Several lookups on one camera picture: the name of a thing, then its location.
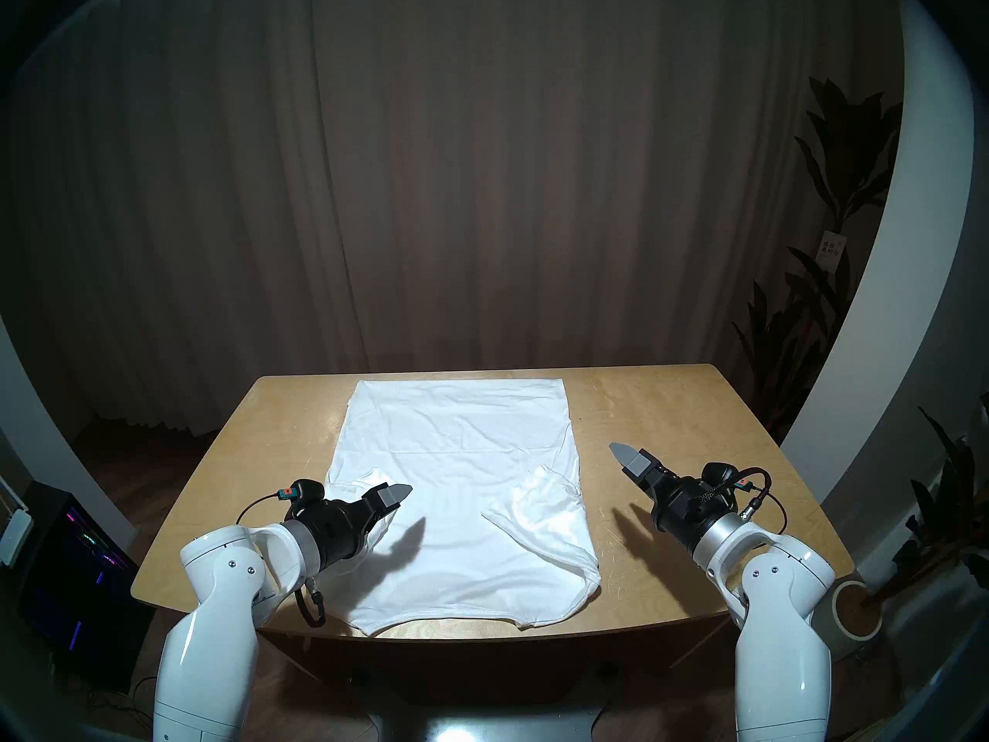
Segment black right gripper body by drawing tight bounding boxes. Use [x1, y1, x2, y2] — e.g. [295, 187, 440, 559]
[651, 472, 736, 553]

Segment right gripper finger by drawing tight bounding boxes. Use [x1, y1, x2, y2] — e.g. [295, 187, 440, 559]
[609, 441, 670, 495]

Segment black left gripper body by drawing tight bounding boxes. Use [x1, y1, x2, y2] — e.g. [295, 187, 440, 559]
[297, 488, 392, 570]

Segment white t-shirt with red print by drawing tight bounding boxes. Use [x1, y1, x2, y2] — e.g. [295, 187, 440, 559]
[313, 377, 602, 638]

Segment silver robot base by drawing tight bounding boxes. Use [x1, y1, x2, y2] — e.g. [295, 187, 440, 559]
[363, 710, 613, 742]

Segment white round plant pot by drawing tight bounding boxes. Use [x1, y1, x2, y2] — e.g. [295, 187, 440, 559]
[804, 578, 882, 666]

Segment dark plant in white pot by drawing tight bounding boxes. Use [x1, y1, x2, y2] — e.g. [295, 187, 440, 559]
[865, 397, 989, 608]

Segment black computer tower with lights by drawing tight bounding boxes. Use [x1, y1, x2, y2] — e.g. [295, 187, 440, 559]
[15, 482, 156, 692]

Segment small white box device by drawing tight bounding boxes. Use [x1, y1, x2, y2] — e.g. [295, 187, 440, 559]
[0, 509, 36, 568]

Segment beige pleated curtain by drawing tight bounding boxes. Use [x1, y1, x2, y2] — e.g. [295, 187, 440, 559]
[0, 0, 905, 441]

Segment tall dark leafy plant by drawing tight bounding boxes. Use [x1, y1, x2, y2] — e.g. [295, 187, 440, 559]
[730, 76, 905, 441]

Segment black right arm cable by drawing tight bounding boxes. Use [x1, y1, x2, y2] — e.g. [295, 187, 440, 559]
[726, 467, 790, 537]

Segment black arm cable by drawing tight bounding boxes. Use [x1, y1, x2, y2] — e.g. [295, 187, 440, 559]
[235, 485, 330, 630]
[726, 467, 790, 537]

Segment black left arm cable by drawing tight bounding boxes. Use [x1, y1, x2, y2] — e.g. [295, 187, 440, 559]
[235, 485, 330, 630]

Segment black floor cables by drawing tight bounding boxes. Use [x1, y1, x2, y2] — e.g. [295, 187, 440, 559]
[77, 675, 157, 742]

